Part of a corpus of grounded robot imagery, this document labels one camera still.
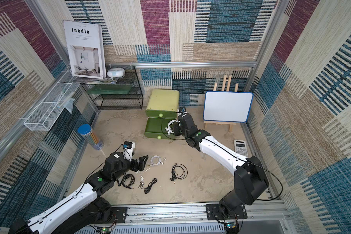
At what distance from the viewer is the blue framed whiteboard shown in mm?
940

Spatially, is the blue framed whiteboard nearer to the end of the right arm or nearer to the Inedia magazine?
the end of the right arm

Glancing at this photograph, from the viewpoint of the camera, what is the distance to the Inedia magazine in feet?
2.49
